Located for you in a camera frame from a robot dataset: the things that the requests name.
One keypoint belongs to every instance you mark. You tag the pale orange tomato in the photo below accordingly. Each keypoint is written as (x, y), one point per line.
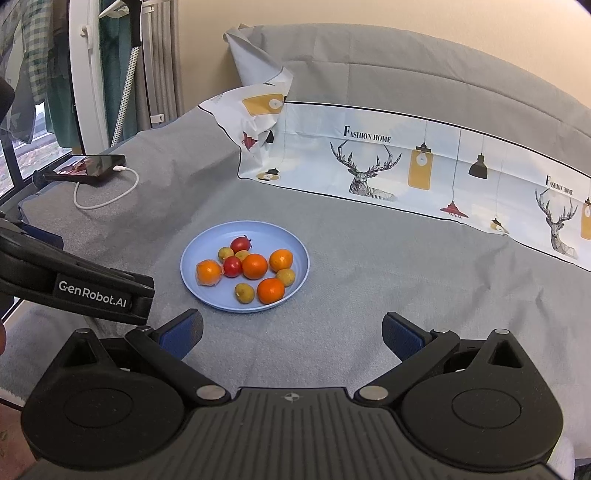
(208, 272)

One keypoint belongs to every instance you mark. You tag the yellow-green jujube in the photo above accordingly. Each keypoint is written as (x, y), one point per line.
(244, 293)
(286, 277)
(225, 253)

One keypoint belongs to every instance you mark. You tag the yellow-green cherry tomato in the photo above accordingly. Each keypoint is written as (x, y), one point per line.
(243, 254)

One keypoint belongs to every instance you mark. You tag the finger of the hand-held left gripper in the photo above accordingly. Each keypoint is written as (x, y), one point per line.
(44, 240)

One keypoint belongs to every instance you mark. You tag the plaid shirt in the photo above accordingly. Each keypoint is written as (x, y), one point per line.
(39, 55)

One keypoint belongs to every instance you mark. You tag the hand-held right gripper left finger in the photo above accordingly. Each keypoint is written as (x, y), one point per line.
(178, 337)

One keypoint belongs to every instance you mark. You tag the blue plate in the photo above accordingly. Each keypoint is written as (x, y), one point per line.
(205, 244)

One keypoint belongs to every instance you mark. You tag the green curtain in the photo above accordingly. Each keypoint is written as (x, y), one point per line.
(111, 69)

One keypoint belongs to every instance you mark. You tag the polka-dot pole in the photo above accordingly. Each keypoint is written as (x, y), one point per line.
(124, 92)

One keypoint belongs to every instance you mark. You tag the white deer print bedsheet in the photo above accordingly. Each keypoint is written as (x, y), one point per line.
(314, 152)

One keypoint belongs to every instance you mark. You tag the black smartphone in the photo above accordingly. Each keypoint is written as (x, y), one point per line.
(97, 166)

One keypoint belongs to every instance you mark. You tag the grey bed sheet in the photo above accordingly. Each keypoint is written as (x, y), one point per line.
(369, 286)

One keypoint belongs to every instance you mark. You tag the red tomato with green stem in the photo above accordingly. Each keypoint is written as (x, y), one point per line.
(239, 243)

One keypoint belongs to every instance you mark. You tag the small tangerine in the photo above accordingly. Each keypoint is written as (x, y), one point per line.
(255, 266)
(281, 260)

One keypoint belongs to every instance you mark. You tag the beige pleated curtain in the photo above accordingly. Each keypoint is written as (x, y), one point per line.
(161, 60)

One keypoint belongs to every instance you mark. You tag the white clip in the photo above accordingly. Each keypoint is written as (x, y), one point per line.
(157, 117)

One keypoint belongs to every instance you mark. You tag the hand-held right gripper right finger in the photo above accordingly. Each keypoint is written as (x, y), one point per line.
(404, 337)

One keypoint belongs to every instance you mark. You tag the white door frame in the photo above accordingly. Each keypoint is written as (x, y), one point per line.
(85, 69)

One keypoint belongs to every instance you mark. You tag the orange-red cherry tomato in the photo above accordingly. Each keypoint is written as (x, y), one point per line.
(271, 290)

